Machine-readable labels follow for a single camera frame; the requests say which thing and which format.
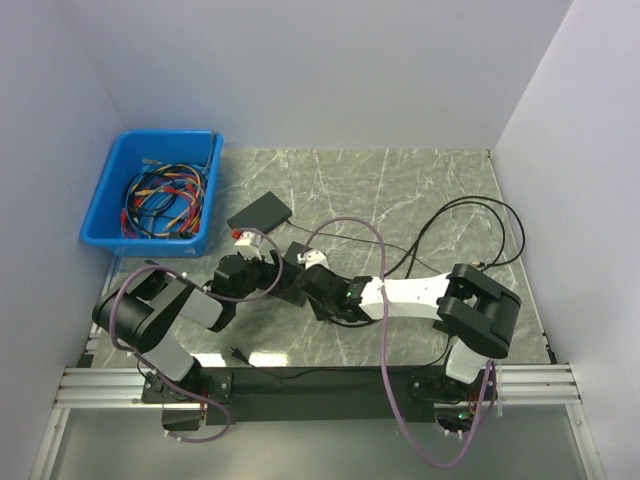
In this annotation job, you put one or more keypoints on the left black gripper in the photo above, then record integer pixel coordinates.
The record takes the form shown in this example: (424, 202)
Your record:
(280, 274)

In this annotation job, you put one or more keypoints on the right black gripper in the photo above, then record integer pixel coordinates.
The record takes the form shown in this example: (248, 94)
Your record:
(319, 310)

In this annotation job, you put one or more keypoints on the black network switch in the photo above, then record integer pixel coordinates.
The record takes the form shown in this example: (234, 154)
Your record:
(265, 214)
(295, 250)

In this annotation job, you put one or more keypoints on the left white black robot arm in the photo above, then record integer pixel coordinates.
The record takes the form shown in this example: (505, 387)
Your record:
(139, 313)

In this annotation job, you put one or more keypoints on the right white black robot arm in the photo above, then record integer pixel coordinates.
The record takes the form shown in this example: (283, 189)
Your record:
(476, 310)

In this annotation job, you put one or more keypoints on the black power adapter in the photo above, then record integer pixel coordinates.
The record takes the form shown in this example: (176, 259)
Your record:
(441, 327)

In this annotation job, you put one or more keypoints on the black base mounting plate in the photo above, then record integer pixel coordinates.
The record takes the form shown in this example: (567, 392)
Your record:
(259, 394)

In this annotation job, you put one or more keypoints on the blue plastic bin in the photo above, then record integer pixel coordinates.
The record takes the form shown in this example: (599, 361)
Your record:
(156, 194)

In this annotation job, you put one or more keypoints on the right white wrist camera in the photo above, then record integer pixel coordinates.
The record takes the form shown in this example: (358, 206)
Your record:
(312, 258)

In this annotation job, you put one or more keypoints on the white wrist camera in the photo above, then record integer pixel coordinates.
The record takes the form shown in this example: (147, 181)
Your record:
(312, 258)
(247, 244)

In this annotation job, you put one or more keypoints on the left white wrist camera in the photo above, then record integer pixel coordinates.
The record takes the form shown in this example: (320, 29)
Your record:
(247, 244)

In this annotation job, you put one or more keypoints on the aluminium rail frame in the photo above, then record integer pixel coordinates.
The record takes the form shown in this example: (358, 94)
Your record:
(447, 200)

